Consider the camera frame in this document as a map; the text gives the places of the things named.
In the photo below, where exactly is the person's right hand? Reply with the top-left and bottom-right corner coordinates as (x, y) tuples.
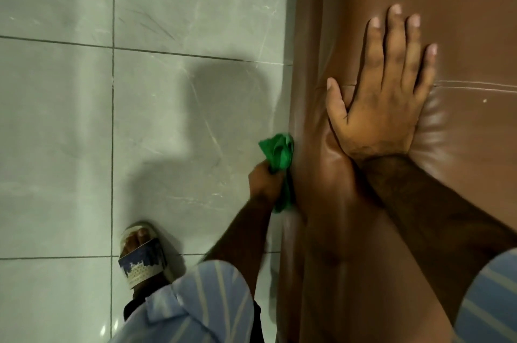
(326, 4), (438, 163)

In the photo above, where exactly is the person's left hand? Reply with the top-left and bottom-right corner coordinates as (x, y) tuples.
(248, 160), (287, 205)

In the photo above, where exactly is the green cleaning cloth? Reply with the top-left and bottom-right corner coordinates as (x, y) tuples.
(258, 133), (295, 214)

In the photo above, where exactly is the person's right forearm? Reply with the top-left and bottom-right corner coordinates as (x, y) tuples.
(355, 154), (517, 325)

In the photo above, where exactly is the person's left forearm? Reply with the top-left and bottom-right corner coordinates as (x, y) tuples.
(204, 195), (278, 298)

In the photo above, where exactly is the brown leather sofa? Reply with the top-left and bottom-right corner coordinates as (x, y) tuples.
(276, 0), (517, 343)

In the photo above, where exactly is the light blue striped shirt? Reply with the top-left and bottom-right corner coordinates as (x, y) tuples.
(108, 248), (517, 343)

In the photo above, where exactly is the person's left foot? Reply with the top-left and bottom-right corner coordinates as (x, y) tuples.
(121, 226), (170, 304)

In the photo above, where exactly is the blue patterned slide sandal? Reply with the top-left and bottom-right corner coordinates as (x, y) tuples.
(117, 221), (176, 291)

